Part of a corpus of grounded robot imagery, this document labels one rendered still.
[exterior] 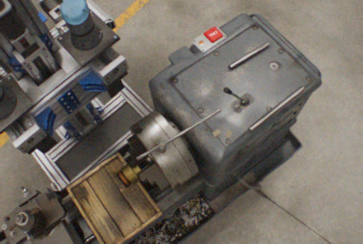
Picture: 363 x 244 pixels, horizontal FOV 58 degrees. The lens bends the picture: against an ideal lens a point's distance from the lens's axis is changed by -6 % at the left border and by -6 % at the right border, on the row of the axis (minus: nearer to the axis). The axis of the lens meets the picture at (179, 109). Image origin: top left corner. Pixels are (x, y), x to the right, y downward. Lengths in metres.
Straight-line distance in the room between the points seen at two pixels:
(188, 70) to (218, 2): 1.96
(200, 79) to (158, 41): 1.70
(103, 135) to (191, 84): 1.24
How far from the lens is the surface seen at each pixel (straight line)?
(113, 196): 1.63
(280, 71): 1.42
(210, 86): 1.35
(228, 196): 1.94
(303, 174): 2.63
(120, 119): 2.48
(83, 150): 2.47
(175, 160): 1.29
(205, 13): 3.20
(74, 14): 1.48
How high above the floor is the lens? 2.44
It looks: 65 degrees down
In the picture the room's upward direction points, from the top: 7 degrees counter-clockwise
